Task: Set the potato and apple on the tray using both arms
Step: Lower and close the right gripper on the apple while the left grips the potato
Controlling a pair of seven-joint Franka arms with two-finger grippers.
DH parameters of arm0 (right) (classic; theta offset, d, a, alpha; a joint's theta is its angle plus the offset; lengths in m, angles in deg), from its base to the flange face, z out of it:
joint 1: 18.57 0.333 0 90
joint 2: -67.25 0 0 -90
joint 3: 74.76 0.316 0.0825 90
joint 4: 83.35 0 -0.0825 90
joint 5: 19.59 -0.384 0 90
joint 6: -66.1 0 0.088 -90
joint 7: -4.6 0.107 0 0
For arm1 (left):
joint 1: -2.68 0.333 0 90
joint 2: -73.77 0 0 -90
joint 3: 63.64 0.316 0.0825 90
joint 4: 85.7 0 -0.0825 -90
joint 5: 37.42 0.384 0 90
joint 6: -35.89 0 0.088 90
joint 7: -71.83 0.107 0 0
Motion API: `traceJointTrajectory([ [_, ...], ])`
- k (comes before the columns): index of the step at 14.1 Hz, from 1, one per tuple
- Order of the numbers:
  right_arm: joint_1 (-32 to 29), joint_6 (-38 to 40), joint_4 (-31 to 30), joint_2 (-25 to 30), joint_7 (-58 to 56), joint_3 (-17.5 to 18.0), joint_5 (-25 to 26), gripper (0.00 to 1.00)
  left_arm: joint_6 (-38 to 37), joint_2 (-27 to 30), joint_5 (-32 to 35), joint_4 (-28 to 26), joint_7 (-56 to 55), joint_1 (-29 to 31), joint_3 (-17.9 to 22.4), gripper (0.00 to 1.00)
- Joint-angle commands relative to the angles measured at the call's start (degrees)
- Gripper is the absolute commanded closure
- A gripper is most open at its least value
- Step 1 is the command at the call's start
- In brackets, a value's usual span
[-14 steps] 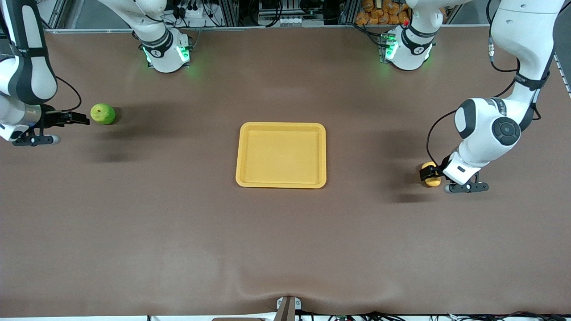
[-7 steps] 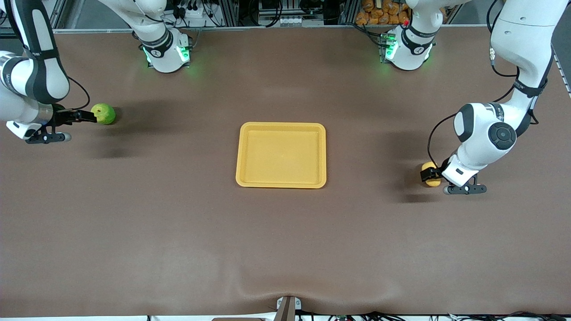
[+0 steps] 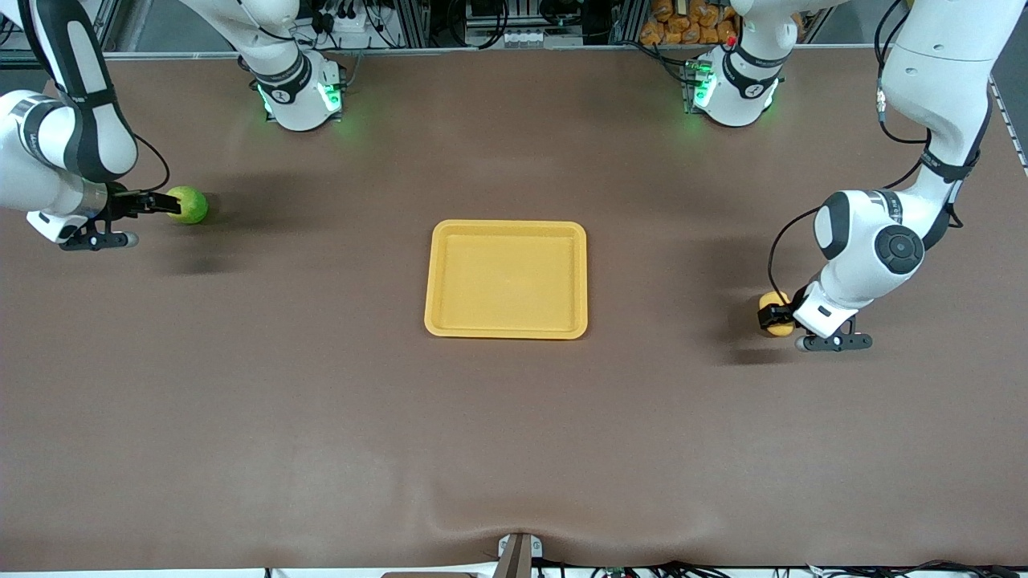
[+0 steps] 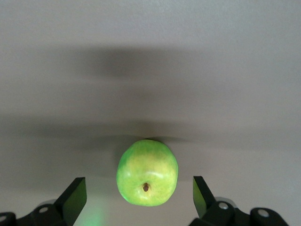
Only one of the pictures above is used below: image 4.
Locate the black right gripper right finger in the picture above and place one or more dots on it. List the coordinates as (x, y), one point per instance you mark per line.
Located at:
(203, 200)

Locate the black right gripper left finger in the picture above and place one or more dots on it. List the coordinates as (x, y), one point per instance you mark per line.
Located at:
(70, 200)

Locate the green apple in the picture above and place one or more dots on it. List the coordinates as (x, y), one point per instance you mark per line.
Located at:
(147, 171)

